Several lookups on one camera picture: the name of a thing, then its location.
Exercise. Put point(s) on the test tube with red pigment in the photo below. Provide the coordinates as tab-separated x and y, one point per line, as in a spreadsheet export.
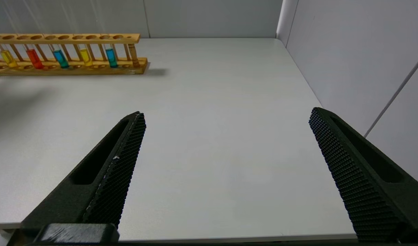
34	58

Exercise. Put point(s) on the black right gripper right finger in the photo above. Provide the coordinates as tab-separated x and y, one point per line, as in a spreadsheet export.
366	177

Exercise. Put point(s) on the wooden test tube rack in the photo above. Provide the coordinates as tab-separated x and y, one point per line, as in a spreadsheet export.
75	38

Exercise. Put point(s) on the test tube with teal pigment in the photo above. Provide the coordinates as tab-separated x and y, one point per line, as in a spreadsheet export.
61	58
111	58

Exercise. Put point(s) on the test tube with yellow pigment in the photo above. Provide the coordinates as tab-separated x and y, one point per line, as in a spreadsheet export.
86	57
9	58

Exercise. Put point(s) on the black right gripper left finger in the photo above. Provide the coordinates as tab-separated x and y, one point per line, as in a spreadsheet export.
103	184

